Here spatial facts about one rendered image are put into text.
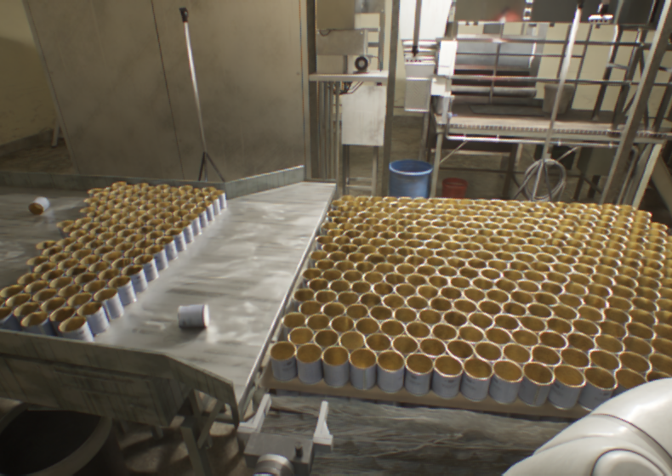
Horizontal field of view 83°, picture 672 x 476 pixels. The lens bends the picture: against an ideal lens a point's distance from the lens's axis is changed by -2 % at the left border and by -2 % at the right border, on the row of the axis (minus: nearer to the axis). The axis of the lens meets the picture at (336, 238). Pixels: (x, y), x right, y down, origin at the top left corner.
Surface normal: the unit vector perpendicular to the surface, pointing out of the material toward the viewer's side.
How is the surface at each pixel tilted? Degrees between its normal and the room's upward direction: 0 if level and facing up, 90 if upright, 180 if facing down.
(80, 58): 90
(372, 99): 90
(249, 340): 0
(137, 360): 90
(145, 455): 0
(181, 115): 90
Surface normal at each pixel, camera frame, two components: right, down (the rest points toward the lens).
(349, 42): -0.15, 0.47
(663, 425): -0.18, -0.87
